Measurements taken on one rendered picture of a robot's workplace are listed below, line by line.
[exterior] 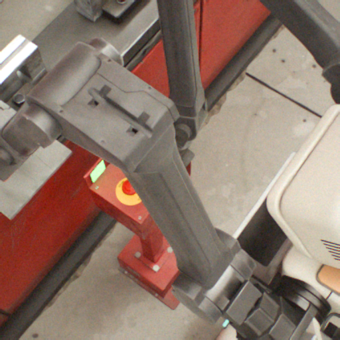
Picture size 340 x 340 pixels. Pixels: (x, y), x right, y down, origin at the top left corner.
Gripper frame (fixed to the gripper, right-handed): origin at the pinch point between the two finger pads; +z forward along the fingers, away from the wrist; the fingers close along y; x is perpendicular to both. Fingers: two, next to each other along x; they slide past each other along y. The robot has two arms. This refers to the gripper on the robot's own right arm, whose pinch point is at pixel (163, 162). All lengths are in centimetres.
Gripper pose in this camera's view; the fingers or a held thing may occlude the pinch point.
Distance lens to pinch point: 142.2
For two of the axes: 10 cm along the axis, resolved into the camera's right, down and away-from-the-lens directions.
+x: -5.9, 7.4, -3.1
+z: -1.8, 2.5, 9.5
